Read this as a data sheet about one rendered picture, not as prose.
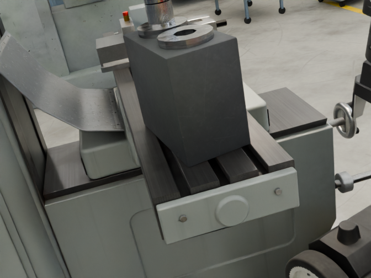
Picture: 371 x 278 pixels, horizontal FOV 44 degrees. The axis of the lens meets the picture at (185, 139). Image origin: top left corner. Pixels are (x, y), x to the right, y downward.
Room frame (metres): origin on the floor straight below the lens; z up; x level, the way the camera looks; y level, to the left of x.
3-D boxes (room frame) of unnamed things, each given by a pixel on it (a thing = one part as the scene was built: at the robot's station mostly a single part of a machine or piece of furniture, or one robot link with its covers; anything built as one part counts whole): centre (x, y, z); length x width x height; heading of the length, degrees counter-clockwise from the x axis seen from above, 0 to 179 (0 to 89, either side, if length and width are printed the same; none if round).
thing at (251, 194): (1.19, 0.03, 0.93); 1.24 x 0.23 x 0.08; 8
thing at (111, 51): (1.35, 0.03, 1.02); 0.35 x 0.15 x 0.11; 96
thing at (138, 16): (1.35, 0.06, 1.08); 0.06 x 0.05 x 0.06; 6
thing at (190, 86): (0.77, -0.02, 1.07); 0.22 x 0.12 x 0.20; 19
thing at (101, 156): (1.19, 0.04, 0.83); 0.50 x 0.35 x 0.12; 98
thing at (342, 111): (1.26, -0.46, 0.67); 0.16 x 0.12 x 0.12; 98
